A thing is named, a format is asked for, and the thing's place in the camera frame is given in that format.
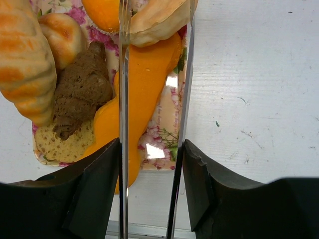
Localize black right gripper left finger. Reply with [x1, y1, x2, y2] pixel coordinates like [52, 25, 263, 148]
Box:
[0, 139, 119, 239]

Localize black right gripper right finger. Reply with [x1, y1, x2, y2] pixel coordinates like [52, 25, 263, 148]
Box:
[183, 140, 319, 239]

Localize striped golden croissant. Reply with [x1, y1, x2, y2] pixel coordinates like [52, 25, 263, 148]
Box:
[0, 0, 57, 126]

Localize orange oval bun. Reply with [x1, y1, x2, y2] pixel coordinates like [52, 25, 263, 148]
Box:
[81, 0, 120, 33]

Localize pale curved crescent bread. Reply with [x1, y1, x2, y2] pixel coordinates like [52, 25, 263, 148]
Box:
[130, 0, 198, 47]

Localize metal serving tongs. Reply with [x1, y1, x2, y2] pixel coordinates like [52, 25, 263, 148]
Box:
[118, 0, 196, 239]

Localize toast bread slice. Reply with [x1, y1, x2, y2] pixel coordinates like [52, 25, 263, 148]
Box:
[34, 120, 94, 163]

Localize long orange wavy bread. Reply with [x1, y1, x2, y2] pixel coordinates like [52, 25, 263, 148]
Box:
[83, 33, 182, 186]

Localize floral serving tray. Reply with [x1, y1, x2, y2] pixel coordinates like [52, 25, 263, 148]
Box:
[31, 0, 188, 171]

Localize brown chocolate croissant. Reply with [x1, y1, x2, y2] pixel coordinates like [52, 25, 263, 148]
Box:
[53, 41, 113, 140]

